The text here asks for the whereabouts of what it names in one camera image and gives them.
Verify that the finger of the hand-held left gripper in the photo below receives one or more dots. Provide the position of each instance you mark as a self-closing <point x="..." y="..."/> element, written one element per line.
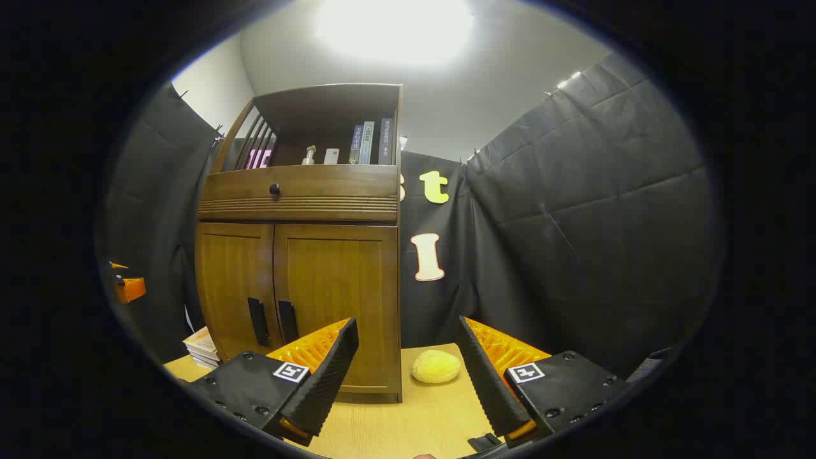
<point x="131" y="290"/>
<point x="118" y="265"/>

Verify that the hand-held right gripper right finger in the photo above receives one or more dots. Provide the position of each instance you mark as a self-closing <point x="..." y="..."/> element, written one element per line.
<point x="488" y="376"/>

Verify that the ceiling light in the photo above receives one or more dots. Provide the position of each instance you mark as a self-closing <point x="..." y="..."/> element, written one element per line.
<point x="395" y="29"/>

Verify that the wooden cabinet door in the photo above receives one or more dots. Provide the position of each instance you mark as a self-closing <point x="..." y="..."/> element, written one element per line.
<point x="344" y="280"/>
<point x="229" y="274"/>

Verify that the yellow round sponge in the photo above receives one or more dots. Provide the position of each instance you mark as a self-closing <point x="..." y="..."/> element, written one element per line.
<point x="436" y="367"/>

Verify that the dark grey book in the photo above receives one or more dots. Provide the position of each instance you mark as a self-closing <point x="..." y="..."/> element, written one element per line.
<point x="356" y="145"/>

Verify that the small white box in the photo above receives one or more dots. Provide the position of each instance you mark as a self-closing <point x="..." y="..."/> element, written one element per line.
<point x="331" y="156"/>

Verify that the black backdrop cloth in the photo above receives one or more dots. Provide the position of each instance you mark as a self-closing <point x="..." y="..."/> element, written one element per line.
<point x="574" y="223"/>

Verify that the stack of white books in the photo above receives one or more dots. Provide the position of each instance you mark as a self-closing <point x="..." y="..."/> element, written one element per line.
<point x="203" y="347"/>

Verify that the small pump bottle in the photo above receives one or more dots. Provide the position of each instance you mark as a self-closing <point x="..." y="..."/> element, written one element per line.
<point x="308" y="157"/>

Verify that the black mesh chair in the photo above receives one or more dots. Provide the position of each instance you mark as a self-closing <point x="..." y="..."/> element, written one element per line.
<point x="650" y="366"/>

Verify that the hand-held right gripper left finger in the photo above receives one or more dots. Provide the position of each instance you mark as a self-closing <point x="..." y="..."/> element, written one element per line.
<point x="331" y="376"/>

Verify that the wooden double-door shoe cabinet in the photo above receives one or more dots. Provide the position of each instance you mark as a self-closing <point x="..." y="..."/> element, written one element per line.
<point x="319" y="105"/>

